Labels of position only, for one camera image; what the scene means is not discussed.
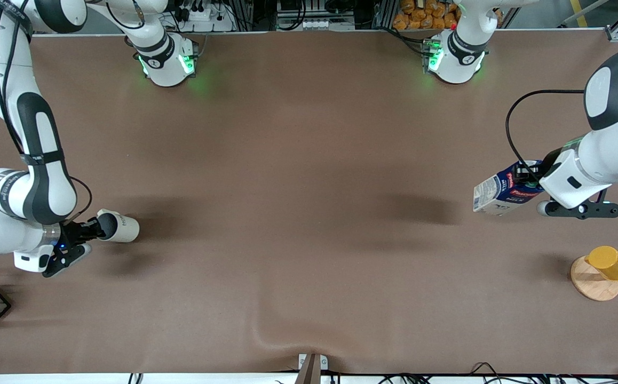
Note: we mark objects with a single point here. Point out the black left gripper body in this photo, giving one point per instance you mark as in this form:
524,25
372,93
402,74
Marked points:
548,159

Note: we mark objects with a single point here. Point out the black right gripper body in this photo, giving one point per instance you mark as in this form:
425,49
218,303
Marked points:
73,232

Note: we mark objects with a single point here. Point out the grey mug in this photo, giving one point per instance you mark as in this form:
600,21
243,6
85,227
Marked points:
125,228

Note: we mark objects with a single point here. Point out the blue white milk carton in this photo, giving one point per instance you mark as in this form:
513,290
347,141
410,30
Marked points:
493,194

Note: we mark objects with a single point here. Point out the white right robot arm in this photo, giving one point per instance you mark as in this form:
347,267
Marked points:
47,160

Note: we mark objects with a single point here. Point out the yellow plastic cup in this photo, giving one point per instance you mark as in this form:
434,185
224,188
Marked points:
610,262

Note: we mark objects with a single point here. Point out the wooden cup stand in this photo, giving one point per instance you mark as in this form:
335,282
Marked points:
589,288

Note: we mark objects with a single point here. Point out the bag of orange buns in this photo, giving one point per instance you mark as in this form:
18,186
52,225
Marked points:
426,16

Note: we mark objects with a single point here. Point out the brown table cloth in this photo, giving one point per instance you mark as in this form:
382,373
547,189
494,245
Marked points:
309,133

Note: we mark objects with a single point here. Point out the white power strip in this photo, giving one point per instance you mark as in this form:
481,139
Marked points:
207,21

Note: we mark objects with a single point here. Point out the white connector block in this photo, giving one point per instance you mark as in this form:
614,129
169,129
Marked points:
315,24

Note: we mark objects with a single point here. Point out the metal bracket with pole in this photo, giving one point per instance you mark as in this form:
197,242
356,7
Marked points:
312,368

